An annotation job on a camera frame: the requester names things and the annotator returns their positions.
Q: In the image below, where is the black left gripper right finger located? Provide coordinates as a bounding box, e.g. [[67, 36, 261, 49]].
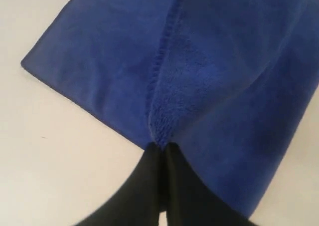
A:
[[164, 143, 254, 226]]

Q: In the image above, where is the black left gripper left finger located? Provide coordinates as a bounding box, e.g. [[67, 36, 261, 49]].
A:
[[78, 143, 162, 226]]

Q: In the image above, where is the blue terry towel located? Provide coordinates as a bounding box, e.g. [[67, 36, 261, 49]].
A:
[[21, 0, 319, 216]]

